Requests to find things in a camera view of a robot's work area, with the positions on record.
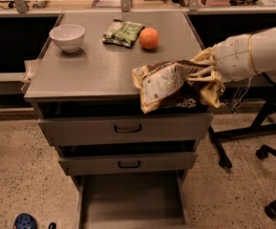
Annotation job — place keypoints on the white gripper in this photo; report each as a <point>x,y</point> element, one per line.
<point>233,58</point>

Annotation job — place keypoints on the brown chip bag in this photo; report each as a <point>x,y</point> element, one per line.
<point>164,85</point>

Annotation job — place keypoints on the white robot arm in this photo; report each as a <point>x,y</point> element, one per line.
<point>263,51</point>

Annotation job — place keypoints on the grey top drawer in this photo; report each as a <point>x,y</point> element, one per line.
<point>76,131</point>

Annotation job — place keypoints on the grey drawer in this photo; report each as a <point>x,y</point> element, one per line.
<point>132,201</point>
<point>76,131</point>
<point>119,164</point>

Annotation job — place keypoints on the green chip bag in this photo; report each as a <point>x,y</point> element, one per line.
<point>122,33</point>

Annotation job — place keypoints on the grey drawer cabinet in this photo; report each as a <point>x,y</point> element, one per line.
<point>97,80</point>

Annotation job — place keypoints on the grey middle drawer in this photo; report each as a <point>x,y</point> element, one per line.
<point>119,164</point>

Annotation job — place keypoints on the grey bottom drawer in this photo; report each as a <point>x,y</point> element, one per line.
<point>132,201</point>

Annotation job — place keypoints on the orange fruit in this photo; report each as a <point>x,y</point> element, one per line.
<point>149,38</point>

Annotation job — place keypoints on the dark side table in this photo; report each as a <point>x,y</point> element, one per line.
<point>256,128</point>

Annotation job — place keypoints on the white bowl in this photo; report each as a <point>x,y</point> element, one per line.
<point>68,37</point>

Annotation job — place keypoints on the black office chair base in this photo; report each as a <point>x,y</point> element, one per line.
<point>267,157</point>

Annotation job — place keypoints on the blue clog shoe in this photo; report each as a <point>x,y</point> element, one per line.
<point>24,221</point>

